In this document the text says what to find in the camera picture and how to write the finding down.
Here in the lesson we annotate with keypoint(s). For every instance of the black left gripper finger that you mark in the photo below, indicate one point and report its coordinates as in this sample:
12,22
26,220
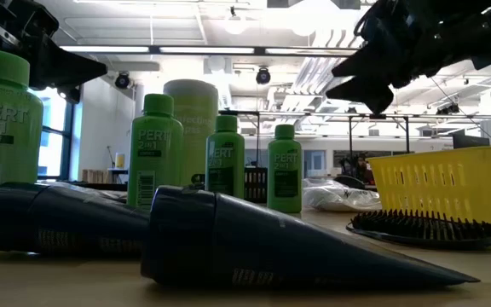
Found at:
71,68
68,94

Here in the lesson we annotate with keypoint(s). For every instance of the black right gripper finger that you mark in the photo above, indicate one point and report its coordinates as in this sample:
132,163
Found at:
369,91
373,64

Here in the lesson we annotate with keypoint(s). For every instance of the white pouch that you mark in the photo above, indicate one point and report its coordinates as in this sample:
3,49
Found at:
339,198

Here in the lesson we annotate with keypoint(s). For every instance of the green Pert shampoo bottle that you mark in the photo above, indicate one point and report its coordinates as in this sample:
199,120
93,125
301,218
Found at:
225,158
2,128
156,149
284,170

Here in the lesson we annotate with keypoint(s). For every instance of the yellow slotted plastic basket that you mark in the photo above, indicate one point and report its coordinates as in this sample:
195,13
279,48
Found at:
441,183

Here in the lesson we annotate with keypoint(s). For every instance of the dark blue DSC tube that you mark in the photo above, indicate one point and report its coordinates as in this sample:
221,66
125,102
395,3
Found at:
250,239
58,221

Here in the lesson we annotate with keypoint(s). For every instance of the black oval hairbrush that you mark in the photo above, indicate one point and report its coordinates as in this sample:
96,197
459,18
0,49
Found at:
420,232

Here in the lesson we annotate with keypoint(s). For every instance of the black ceiling spotlight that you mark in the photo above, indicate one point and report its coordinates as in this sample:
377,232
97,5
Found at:
122,80
263,76

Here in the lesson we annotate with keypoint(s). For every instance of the person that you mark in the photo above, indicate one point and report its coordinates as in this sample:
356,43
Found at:
358,164

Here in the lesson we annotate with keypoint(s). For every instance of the yellow container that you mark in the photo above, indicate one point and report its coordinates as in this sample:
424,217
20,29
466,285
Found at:
119,160

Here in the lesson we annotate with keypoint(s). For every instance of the wooden crate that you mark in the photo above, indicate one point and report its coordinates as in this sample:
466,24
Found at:
96,176

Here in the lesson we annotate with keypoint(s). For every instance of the black monitor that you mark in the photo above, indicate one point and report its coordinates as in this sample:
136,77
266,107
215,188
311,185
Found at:
470,142

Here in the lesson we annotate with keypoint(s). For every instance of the green white disinfecting wipes canister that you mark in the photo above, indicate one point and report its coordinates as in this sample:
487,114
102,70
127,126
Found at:
198,106

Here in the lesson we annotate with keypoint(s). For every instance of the long ceiling light strip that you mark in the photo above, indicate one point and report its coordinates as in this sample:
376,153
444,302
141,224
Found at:
207,50

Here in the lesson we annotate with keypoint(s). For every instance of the round white ceiling lamp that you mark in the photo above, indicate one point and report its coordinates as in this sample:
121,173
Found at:
235,23

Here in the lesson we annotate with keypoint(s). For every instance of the black slotted plastic basket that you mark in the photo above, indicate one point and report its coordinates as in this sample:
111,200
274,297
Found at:
255,185

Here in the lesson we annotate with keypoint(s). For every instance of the window with dark frame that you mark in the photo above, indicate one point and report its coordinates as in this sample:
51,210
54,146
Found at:
51,158

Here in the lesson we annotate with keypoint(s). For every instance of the black background rig frame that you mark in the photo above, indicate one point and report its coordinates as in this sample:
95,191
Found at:
239,113

